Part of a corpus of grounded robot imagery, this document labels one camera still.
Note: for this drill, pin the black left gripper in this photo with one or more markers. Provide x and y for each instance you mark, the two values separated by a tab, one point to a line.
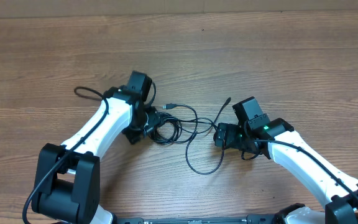
154	119

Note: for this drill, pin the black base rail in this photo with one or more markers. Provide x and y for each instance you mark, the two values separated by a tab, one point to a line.
197	220

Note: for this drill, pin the cardboard back wall panel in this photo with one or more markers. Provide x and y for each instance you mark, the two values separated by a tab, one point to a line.
67	8

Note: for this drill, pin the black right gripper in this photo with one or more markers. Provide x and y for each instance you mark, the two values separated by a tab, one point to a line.
231	130

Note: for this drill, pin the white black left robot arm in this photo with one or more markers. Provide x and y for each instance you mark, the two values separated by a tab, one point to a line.
67	183

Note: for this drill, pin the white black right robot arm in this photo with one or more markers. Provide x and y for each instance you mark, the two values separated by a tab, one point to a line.
256	134

